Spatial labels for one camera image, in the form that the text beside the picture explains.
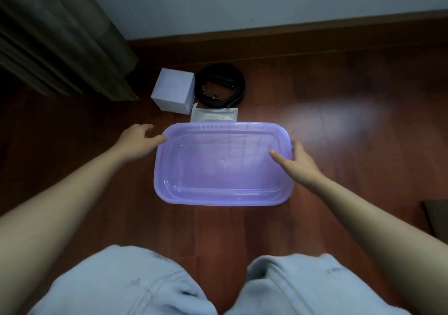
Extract person's right hand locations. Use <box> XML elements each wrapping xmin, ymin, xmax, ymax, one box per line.
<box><xmin>268</xmin><ymin>140</ymin><xmax>326</xmax><ymax>195</ymax></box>

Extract person's left hand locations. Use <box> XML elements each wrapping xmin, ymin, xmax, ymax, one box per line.
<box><xmin>112</xmin><ymin>123</ymin><xmax>168</xmax><ymax>163</ymax></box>

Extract small white box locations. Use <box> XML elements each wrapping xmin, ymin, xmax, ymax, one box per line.
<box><xmin>151</xmin><ymin>68</ymin><xmax>196</xmax><ymax>115</ymax></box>

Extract white packet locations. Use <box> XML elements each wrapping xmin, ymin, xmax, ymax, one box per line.
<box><xmin>190</xmin><ymin>103</ymin><xmax>238</xmax><ymax>124</ymax></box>

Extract black belt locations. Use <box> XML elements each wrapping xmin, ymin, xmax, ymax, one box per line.
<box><xmin>194</xmin><ymin>63</ymin><xmax>245</xmax><ymax>109</ymax></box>

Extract brown curtain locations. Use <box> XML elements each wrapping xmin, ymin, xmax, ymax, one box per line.
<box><xmin>0</xmin><ymin>0</ymin><xmax>140</xmax><ymax>102</ymax></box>

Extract person's left forearm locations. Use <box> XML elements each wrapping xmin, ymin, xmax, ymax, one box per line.
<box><xmin>0</xmin><ymin>147</ymin><xmax>126</xmax><ymax>315</ymax></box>

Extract person's right forearm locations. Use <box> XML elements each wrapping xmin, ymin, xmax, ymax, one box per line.
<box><xmin>310</xmin><ymin>176</ymin><xmax>448</xmax><ymax>315</ymax></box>

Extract brown wooden baseboard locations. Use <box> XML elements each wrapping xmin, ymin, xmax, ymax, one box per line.
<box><xmin>127</xmin><ymin>10</ymin><xmax>448</xmax><ymax>68</ymax></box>

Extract light blue denim trousers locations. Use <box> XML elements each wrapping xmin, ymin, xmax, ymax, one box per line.
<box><xmin>28</xmin><ymin>245</ymin><xmax>412</xmax><ymax>315</ymax></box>

